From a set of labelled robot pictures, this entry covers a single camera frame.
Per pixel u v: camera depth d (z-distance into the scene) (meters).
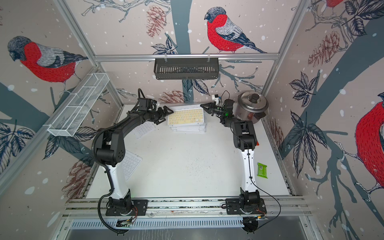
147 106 0.81
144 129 1.04
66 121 0.71
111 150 0.53
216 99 1.00
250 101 0.97
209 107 0.96
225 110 0.90
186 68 1.07
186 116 0.97
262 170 0.84
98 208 0.69
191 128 1.03
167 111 0.90
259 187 0.65
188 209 0.74
